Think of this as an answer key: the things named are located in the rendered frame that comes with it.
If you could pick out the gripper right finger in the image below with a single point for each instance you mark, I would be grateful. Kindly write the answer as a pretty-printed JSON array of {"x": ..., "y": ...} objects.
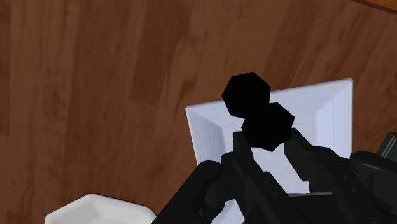
[{"x": 347, "y": 183}]

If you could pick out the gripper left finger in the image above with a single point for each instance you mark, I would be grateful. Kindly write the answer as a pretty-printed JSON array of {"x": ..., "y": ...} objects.
[{"x": 238, "y": 189}]

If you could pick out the black dumbbell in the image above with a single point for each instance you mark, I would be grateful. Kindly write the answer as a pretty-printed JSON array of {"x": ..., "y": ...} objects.
[{"x": 248, "y": 96}]

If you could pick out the dark green box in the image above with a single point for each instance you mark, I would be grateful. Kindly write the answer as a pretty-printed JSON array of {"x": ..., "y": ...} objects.
[{"x": 389, "y": 145}]

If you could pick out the white square plate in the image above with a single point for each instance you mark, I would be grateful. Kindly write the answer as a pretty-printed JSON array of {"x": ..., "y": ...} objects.
[{"x": 316, "y": 121}]

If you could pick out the white bowl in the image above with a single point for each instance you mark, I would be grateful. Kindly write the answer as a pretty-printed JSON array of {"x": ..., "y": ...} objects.
[{"x": 99, "y": 211}]

